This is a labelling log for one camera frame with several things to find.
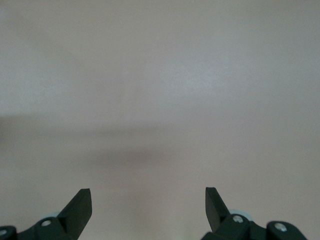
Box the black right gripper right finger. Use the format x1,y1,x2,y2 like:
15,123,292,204
200,186,311,240

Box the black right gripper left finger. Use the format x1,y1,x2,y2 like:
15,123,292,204
0,188,93,240

